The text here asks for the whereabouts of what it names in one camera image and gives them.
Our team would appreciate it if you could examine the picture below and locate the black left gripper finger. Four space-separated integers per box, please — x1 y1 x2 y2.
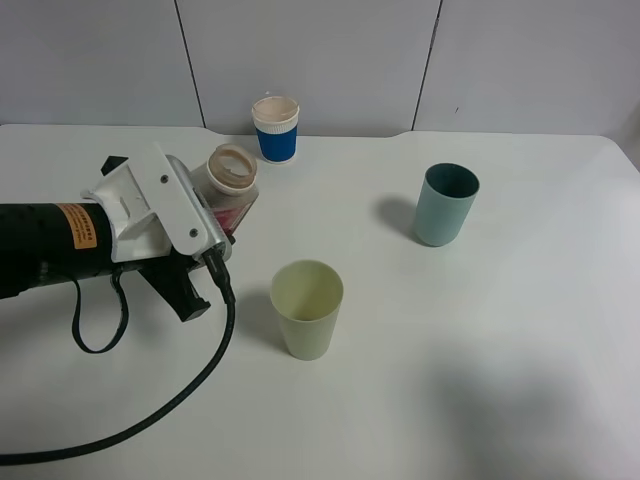
139 252 210 322

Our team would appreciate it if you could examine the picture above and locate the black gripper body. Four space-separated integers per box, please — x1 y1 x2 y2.
1 203 173 299

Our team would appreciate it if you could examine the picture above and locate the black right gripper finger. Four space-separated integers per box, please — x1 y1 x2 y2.
100 156 128 176

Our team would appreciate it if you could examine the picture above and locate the clear bottle with pink label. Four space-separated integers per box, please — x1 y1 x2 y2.
190 143 259 236

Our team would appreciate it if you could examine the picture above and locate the pale green plastic cup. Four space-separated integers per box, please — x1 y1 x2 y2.
270 260 344 361

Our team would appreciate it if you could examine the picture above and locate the blue sleeved paper cup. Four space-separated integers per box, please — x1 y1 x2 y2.
252 96 300 164

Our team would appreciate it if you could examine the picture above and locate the teal plastic cup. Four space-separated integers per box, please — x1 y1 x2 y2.
413 163 480 247

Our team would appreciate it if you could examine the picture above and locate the black braided cable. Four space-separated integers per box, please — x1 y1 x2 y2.
0 248 237 459

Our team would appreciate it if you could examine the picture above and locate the thin black strap loop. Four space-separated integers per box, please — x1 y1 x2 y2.
71 272 130 355

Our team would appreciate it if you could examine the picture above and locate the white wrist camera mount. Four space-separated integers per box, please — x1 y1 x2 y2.
81 143 232 263

